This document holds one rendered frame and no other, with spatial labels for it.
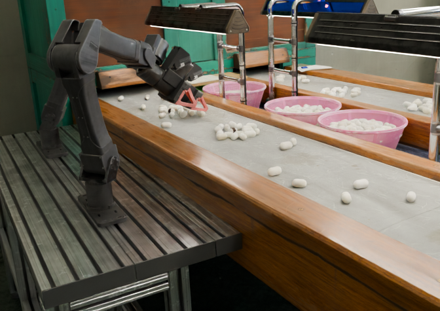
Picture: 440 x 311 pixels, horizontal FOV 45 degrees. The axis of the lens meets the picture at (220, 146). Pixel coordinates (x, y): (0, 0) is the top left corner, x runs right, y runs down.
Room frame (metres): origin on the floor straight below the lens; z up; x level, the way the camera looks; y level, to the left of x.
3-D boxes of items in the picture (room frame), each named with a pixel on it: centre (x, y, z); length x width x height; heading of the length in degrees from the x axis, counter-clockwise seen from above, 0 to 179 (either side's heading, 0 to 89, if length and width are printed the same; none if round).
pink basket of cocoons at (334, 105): (1.80, -0.29, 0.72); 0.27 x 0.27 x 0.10
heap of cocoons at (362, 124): (1.56, -0.44, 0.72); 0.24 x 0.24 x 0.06
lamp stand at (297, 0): (2.13, -0.33, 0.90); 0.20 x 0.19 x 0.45; 31
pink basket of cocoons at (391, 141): (1.56, -0.44, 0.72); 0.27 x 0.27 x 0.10
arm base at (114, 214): (1.20, 0.30, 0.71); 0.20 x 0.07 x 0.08; 28
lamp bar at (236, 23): (1.89, 0.08, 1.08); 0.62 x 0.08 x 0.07; 31
